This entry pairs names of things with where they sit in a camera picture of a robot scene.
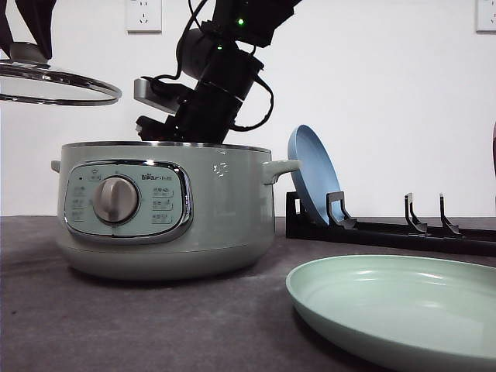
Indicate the green electric steamer pot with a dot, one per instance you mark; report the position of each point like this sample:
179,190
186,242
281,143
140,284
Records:
166,210

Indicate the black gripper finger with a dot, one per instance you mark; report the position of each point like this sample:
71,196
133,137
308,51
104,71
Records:
36,14
6,38

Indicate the blue plate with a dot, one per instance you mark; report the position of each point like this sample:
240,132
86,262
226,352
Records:
318,175

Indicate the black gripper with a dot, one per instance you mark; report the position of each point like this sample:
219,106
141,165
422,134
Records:
210,114

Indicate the white wall socket left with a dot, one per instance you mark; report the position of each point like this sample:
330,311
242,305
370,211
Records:
143,18

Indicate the black camera cable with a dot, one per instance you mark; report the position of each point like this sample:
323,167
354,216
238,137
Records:
179,68

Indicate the white wall socket right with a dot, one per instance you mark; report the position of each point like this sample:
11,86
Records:
483,18

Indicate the dark red plate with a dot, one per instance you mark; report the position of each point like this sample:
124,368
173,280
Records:
494,165

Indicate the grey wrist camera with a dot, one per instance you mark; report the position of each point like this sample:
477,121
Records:
141,91

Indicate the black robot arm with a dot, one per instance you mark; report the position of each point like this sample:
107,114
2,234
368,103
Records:
235,27

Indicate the black plate rack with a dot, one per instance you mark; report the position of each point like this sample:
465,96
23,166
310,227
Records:
410,233

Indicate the white wall socket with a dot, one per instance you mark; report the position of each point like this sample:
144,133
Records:
143,18
483,18

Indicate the glass lid with green knob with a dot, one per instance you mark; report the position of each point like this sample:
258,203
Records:
43,84

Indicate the green plate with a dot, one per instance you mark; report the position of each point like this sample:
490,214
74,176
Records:
420,313

